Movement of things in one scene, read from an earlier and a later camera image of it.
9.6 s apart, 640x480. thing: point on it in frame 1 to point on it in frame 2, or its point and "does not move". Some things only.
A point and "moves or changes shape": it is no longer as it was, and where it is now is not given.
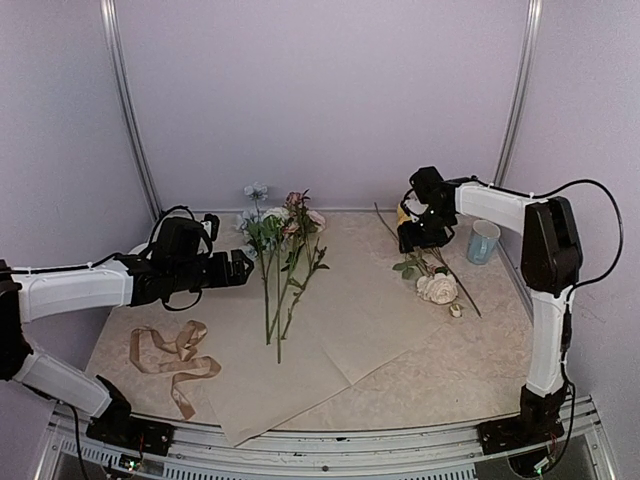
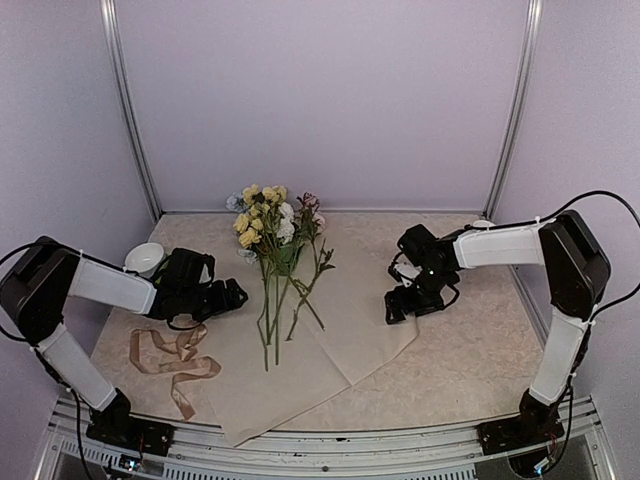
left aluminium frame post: x=113 y=33 does not move
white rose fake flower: x=435 y=283 moves or changes shape
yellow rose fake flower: x=403 y=217 to x=256 y=221
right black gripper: x=409 y=238 to x=391 y=303
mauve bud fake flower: x=299 y=263 to x=312 y=222
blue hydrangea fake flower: x=258 y=225 to x=239 y=203
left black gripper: x=238 y=277 to x=221 y=301
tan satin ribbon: x=192 y=333 does not move
